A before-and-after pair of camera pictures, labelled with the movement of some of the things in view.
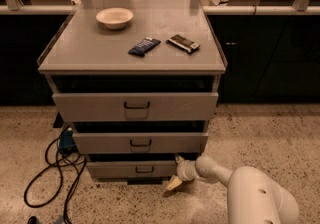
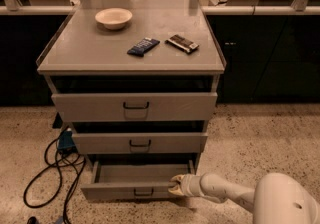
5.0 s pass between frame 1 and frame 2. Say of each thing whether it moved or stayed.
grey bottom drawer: moved
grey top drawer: stayed
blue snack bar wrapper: stayed
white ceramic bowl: stayed
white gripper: moved
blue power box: stayed
